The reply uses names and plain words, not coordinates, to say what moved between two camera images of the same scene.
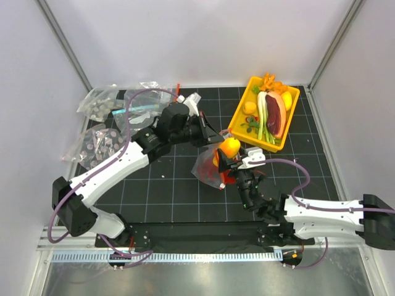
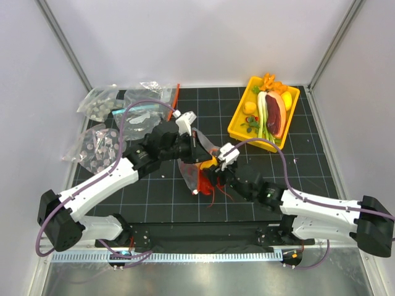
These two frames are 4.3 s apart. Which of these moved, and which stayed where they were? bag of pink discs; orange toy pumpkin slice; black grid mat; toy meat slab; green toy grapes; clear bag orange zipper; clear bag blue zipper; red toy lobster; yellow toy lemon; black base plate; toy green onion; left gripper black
Moved: orange toy pumpkin slice; left gripper black; clear bag orange zipper; red toy lobster
Stayed: black base plate; green toy grapes; black grid mat; clear bag blue zipper; toy meat slab; yellow toy lemon; bag of pink discs; toy green onion
